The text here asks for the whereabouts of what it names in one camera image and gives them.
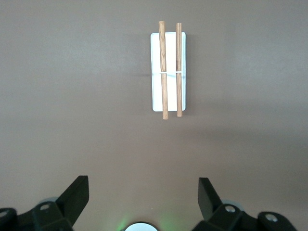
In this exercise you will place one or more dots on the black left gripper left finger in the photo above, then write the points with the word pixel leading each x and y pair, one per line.
pixel 48 216

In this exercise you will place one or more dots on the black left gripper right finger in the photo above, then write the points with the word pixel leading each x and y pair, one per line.
pixel 228 216

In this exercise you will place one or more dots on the white rectangular tray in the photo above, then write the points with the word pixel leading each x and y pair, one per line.
pixel 170 91

